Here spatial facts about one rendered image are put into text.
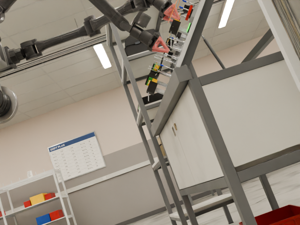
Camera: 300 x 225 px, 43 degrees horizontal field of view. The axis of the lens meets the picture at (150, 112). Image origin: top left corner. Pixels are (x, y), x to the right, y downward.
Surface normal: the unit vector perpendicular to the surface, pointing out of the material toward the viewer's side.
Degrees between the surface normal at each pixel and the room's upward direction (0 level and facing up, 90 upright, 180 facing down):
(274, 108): 90
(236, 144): 90
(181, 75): 90
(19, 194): 90
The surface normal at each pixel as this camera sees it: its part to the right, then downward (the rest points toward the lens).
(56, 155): -0.04, -0.20
